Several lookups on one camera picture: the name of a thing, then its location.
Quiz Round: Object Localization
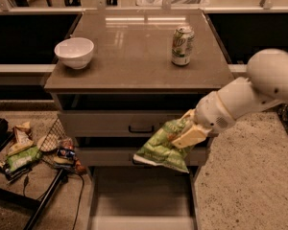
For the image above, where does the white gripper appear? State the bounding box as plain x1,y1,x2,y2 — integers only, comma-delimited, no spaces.
172,91,235,149

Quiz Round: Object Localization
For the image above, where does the green jalapeno chip bag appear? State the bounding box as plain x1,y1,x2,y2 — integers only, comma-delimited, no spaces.
133,119,193,173

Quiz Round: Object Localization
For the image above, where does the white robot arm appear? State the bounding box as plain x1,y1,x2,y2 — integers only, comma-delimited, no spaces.
172,49,288,149

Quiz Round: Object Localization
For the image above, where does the grey drawer cabinet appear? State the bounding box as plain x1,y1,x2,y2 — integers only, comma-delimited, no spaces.
43,10,235,230

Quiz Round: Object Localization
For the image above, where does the bottom grey drawer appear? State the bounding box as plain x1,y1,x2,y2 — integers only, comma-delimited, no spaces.
87,166,201,230

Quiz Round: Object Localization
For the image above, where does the grey drawer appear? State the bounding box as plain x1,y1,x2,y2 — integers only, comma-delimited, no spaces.
76,137,211,166
57,93,204,138
87,166,201,230

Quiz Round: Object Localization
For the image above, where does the middle grey drawer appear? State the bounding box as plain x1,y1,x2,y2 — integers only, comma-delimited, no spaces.
76,137,211,166

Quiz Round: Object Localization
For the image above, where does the top grey drawer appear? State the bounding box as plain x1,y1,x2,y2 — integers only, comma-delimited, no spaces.
57,93,204,138

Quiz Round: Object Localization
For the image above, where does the white brown chip bag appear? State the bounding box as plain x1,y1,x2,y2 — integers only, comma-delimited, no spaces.
8,122,34,156

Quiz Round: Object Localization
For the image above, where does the light green snack bag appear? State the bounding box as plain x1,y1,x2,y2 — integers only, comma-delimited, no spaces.
7,146,42,173

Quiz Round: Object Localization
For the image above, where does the green white soda can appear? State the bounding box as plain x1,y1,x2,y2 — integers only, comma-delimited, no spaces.
172,25,195,66

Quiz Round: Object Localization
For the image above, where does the blue snack package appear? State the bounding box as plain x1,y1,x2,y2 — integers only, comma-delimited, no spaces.
57,148,75,160

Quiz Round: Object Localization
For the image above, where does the white ceramic bowl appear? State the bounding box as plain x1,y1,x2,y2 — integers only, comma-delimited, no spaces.
54,37,94,69

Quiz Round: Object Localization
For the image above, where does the black power cable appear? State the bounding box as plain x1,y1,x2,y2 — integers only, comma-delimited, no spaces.
22,172,85,230

